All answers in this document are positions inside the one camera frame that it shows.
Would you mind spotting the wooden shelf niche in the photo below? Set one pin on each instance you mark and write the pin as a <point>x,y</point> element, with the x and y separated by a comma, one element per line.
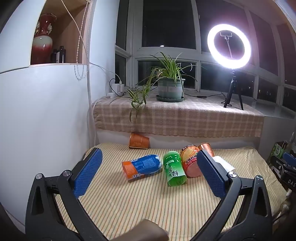
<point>69,34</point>

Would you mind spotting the green carton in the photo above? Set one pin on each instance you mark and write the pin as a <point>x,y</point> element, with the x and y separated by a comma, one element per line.
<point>278,151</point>

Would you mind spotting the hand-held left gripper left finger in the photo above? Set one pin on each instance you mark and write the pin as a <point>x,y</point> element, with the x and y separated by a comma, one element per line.
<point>89,172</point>

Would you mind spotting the green cup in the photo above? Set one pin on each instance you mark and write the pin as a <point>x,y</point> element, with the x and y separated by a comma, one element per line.
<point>174,170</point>

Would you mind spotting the white window frame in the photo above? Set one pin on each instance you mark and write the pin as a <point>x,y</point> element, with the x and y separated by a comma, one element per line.
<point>134,53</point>

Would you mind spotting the orange-brown cup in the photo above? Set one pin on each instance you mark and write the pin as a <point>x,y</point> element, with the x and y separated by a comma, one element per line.
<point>206,148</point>
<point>138,140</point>

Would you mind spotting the blue and orange cup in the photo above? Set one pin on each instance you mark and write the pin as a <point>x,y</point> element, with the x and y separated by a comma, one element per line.
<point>143,167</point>

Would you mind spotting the white power strip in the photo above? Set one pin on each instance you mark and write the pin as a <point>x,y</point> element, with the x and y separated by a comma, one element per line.
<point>113,94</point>

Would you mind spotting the red ceramic vase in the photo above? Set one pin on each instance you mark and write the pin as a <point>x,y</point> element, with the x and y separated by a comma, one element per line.
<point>41,46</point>

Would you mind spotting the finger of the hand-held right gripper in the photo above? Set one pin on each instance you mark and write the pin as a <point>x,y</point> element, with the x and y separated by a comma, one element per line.
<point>289,159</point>

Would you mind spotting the red and orange cup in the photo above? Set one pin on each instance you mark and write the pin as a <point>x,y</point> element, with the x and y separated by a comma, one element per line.
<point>189,162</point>

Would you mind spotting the checkered beige cloth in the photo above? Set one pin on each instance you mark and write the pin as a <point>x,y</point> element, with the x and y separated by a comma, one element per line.
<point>185,118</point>

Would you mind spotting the brown rounded object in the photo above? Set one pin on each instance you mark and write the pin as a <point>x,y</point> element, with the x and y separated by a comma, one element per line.
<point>148,231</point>

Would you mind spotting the phone holder clamp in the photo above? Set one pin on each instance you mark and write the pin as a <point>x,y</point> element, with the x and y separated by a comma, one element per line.
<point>226,34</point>

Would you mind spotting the dark glass bottle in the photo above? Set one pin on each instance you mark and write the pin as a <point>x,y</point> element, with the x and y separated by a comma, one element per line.
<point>61,54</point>
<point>54,56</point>

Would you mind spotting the black tripod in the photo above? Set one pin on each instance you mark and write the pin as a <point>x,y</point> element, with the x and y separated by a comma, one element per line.
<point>233,90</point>

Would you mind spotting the white charger plugs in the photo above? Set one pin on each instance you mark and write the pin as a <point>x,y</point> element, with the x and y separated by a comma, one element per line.
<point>119,87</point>

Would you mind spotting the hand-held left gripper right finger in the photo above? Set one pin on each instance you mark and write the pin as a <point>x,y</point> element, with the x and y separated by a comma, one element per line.
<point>211,176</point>

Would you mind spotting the striped yellow mat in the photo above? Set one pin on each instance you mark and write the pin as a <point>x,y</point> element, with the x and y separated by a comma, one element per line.
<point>138,204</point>

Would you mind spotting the potted spider plant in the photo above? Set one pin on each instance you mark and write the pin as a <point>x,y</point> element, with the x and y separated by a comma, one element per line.
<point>170,88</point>

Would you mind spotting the green plant saucer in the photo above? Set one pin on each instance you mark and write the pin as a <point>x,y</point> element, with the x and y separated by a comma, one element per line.
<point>170,99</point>

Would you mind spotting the white cup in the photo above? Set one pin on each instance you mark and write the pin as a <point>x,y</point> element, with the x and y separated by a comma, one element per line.
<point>223,165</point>

